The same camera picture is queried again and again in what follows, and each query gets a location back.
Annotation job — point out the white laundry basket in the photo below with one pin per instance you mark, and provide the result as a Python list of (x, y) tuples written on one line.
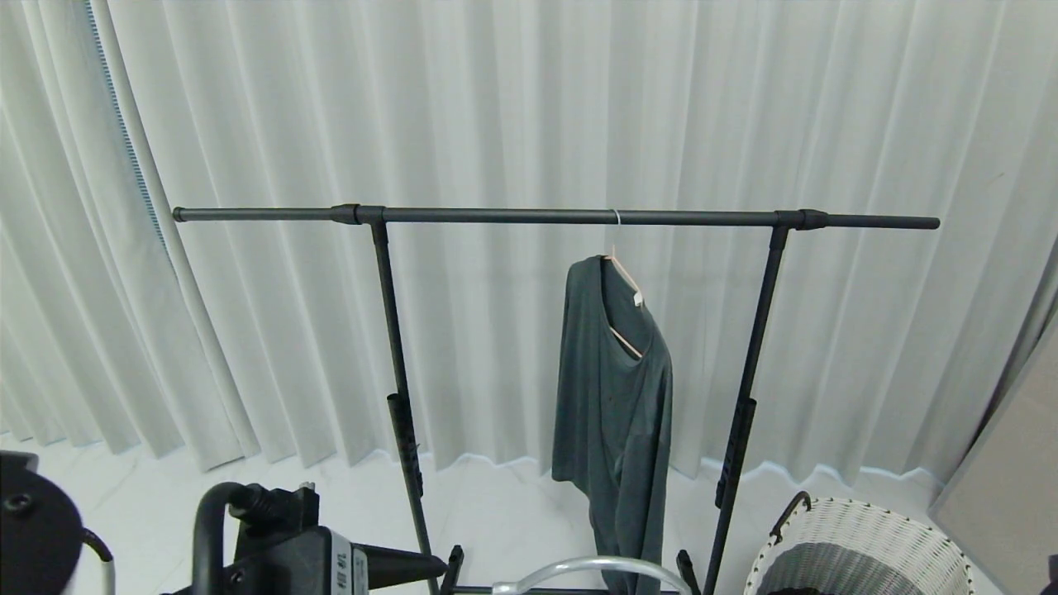
[(860, 529)]

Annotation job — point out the dark grey sleeveless top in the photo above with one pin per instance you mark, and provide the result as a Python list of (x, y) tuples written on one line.
[(612, 413)]

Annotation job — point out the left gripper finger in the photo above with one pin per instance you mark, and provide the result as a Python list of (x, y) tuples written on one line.
[(388, 566)]

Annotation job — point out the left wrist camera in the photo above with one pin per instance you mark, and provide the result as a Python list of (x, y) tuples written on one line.
[(281, 562)]

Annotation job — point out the black clothes rack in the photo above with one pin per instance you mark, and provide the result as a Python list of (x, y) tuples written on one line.
[(496, 216)]

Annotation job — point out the pink clothes hanger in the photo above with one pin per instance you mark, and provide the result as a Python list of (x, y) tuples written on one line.
[(579, 564), (626, 342)]

